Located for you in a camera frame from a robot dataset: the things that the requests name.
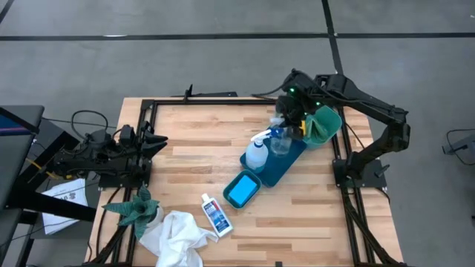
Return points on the white squeeze bottle blue label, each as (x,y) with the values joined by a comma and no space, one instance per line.
(217,217)

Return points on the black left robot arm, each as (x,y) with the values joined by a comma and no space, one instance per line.
(92,159)

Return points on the blue sponge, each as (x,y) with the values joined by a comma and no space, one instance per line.
(243,191)

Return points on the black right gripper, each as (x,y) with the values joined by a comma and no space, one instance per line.
(297,107)

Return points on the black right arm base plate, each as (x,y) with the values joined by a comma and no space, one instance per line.
(371,180)

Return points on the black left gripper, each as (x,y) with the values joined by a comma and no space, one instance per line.
(131,144)

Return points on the gray metal stand foot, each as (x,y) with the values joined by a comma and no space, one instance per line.
(462,144)

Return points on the green cloth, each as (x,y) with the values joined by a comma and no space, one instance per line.
(317,131)

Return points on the clear spray bottle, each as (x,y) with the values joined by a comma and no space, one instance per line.
(281,146)

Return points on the white plant pot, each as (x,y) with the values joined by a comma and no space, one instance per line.
(157,219)

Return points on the blue plastic tray bin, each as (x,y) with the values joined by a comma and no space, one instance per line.
(276,168)

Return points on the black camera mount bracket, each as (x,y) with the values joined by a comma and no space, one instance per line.
(211,94)

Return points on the small teal plastic bin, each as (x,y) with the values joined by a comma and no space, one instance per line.
(233,180)

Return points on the white paper sheets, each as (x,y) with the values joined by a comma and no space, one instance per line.
(68,189)

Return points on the white towel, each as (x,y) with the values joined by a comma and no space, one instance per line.
(178,237)

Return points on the green artificial plant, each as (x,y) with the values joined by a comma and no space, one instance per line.
(139,211)

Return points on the spray bottle with blue liquid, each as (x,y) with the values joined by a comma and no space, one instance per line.
(257,155)

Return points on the black aluminium table frame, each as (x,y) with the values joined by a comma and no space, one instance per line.
(222,101)

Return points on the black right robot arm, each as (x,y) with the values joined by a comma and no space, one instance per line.
(371,104)

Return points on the large teal plastic bin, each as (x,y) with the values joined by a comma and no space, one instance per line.
(330,126)

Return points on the black side desk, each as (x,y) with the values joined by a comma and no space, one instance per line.
(15,155)

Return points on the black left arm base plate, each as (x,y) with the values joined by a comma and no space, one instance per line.
(111,181)

